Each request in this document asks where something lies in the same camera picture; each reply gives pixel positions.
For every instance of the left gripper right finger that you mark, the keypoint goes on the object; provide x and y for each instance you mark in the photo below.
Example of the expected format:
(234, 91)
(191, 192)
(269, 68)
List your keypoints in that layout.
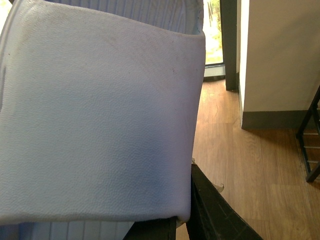
(212, 218)

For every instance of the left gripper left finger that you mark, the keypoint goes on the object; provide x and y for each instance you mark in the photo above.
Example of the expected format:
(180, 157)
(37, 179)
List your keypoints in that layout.
(158, 229)

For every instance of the light blue slide slipper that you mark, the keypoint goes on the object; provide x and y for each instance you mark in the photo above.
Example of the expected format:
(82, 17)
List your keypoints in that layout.
(98, 110)

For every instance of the black metal shoe rack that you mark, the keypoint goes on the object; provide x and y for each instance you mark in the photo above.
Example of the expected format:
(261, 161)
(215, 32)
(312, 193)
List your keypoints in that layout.
(308, 136)

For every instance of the black window frame left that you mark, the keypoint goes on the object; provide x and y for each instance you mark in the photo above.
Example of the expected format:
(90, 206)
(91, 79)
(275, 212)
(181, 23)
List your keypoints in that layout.
(228, 69)

